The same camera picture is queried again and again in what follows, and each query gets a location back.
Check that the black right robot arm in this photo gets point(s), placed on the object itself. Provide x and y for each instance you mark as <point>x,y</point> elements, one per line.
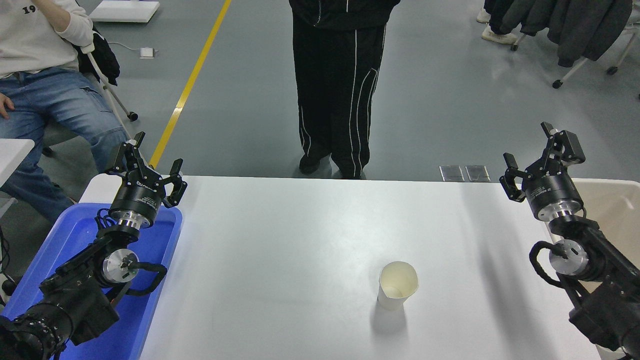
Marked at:
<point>600,295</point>

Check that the person's hand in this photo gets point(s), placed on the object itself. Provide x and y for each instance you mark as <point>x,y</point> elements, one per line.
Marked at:
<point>5,106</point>

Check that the white chair with castors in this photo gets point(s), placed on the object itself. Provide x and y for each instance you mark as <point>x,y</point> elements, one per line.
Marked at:
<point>572,70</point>

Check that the white frame office chair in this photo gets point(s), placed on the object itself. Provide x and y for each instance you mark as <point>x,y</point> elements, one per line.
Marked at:
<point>112,97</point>

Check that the standing person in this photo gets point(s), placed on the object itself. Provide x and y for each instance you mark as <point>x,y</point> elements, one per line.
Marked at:
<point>335,75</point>

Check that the large pale plastic bin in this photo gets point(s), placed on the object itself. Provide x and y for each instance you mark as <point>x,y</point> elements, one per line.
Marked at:
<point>615,210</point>

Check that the dark grey coats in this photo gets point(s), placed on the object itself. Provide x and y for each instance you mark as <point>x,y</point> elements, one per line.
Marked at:
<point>575,25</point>

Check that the white side table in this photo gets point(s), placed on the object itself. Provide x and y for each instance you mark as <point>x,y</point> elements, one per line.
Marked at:
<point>12,155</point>

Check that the seated person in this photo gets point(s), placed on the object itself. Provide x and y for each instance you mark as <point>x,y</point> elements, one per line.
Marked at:
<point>45,100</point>

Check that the silver floor outlet plate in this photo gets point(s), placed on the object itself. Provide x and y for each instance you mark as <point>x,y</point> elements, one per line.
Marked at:
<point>451,173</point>
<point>477,173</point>

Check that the person with white shoes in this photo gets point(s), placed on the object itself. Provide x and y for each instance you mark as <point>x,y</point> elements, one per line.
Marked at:
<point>497,35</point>

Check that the black garment on chair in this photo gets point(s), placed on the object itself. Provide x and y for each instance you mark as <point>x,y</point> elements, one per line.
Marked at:
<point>102,57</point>

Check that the flat white board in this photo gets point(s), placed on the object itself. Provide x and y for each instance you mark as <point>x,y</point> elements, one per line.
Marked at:
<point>125,11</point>

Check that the white power adapter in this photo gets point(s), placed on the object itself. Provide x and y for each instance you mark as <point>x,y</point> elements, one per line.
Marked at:
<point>147,52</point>

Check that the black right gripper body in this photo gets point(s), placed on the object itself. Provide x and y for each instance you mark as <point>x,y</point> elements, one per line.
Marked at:
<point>552,192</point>

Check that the blue plastic tray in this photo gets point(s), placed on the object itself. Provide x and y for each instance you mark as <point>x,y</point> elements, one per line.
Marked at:
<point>150,310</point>

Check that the white paper cup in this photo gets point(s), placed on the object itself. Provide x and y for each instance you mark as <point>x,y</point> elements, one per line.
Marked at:
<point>395,295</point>

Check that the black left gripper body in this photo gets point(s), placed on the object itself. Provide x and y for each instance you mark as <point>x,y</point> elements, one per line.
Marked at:
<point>137,200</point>

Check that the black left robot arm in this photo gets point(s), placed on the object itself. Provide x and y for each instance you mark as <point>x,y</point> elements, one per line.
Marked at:
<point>75,300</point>

